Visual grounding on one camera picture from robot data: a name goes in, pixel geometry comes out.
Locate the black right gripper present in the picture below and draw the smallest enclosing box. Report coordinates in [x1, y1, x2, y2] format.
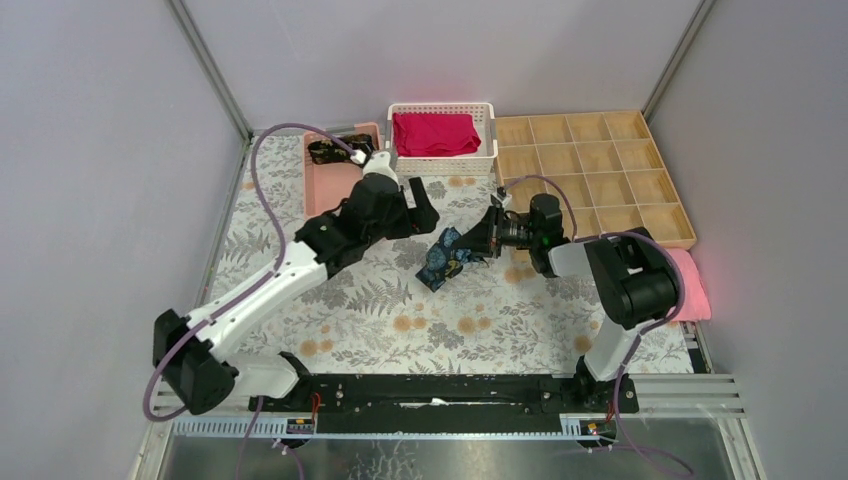
[453, 205, 540, 259]

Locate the blue floral necktie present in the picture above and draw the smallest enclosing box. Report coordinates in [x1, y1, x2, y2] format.
[415, 227, 487, 292]

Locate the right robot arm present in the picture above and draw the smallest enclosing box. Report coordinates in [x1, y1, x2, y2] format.
[453, 194, 685, 412]

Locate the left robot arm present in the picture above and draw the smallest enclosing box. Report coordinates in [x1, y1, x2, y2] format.
[151, 173, 440, 415]

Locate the pink plastic basket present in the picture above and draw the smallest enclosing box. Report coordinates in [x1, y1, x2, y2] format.
[302, 131, 362, 219]

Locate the black gold necktie in basket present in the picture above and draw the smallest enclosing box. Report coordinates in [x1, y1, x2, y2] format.
[307, 134, 376, 165]

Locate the white plastic basket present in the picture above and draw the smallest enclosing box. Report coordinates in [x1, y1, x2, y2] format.
[385, 102, 498, 177]

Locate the red folded cloth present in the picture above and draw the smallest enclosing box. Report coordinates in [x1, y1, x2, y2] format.
[391, 112, 482, 158]

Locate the wooden compartment tray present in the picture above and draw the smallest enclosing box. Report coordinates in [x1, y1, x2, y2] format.
[494, 110, 697, 250]

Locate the pink folded cloth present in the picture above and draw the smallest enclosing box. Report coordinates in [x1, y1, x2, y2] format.
[667, 248, 712, 322]

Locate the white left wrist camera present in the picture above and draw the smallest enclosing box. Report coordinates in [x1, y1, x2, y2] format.
[351, 150, 400, 185]

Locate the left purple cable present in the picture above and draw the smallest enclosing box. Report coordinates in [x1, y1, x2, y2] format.
[142, 123, 362, 424]

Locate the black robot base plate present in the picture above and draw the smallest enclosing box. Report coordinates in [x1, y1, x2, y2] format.
[248, 374, 640, 434]

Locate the white slotted cable duct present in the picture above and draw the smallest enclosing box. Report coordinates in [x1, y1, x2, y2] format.
[172, 416, 316, 438]

